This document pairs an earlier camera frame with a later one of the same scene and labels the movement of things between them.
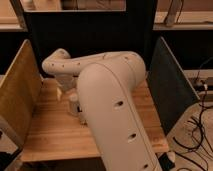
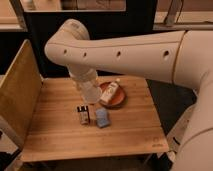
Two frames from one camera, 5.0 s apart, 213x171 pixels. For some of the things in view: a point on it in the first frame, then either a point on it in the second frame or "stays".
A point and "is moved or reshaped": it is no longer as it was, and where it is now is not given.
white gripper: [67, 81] → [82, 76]
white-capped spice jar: [74, 104] is moved or reshaped
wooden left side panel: [19, 91] stays
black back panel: [95, 32] stays
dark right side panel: [173, 95] stays
